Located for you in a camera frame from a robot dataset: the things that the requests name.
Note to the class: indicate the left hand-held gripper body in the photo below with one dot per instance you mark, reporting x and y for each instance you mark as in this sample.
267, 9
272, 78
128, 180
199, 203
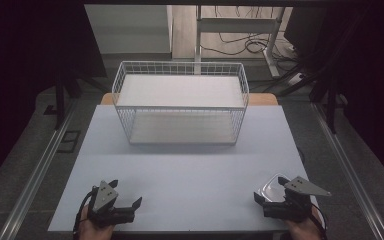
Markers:
105, 198

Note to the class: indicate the clear plastic container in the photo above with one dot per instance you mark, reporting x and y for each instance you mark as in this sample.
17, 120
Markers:
272, 191

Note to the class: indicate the silver metal floor rail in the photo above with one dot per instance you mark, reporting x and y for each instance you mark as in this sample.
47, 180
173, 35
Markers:
350, 170
40, 170

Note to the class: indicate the person's right hand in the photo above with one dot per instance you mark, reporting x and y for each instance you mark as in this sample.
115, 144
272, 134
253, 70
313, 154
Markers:
308, 230

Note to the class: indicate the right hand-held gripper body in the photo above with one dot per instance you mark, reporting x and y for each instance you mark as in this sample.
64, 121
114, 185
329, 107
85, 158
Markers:
295, 205

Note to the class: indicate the black metal stand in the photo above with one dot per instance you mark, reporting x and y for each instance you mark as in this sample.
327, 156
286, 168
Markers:
330, 103
60, 100

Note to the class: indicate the white metal desk frame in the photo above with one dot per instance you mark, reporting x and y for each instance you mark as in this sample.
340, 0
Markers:
236, 25

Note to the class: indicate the person's left hand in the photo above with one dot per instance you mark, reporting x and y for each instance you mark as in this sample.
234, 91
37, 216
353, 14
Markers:
93, 231

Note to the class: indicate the white power strip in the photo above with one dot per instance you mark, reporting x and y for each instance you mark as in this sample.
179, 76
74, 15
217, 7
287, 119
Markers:
296, 79

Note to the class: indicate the light blue table mat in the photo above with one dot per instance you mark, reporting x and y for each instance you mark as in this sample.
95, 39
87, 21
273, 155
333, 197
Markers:
193, 180

